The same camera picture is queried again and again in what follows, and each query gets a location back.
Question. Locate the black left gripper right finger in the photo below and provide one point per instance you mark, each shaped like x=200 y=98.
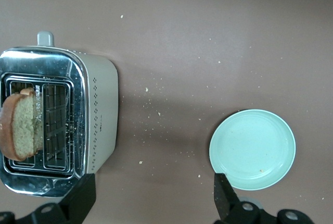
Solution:
x=226 y=208

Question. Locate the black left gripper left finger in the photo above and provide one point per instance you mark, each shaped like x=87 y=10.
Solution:
x=75 y=203

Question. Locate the toasted bread slice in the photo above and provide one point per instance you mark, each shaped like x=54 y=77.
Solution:
x=22 y=127

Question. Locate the pale green round plate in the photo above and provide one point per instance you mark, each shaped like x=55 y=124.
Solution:
x=252 y=148

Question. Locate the beige chrome two-slot toaster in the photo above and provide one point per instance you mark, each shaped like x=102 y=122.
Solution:
x=101 y=117

